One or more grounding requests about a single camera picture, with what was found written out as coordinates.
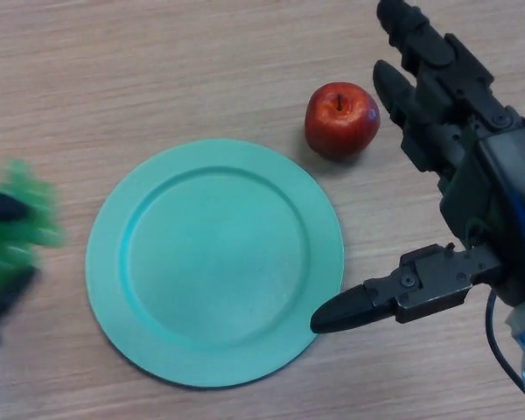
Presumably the red apple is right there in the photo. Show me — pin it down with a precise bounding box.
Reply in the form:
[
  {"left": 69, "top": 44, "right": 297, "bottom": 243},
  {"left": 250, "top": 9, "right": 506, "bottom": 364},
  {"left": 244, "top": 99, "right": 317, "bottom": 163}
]
[{"left": 304, "top": 81, "right": 382, "bottom": 161}]

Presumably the green round plate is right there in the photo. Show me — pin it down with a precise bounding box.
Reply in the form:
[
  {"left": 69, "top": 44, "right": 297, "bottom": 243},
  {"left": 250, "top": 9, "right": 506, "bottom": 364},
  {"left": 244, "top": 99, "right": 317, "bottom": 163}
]
[{"left": 85, "top": 138, "right": 345, "bottom": 389}]

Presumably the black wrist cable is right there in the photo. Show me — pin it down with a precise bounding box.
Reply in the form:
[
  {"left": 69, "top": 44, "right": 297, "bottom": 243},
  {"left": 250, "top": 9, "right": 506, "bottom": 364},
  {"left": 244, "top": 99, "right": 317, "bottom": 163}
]
[{"left": 485, "top": 290, "right": 525, "bottom": 397}]

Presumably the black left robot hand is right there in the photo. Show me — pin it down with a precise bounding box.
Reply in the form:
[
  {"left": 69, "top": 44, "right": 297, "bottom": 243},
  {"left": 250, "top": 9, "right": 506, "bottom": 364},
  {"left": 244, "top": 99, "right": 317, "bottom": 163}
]
[{"left": 0, "top": 186, "right": 41, "bottom": 347}]

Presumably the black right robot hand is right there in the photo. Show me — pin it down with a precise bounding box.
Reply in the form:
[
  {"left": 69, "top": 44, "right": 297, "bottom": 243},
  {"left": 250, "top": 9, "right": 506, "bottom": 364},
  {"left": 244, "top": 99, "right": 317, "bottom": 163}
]
[{"left": 310, "top": 0, "right": 525, "bottom": 335}]

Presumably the green grape bunch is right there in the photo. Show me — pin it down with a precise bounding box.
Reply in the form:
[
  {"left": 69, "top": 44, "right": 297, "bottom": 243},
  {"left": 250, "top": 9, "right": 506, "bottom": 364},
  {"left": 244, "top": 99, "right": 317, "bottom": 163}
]
[{"left": 0, "top": 158, "right": 69, "bottom": 304}]

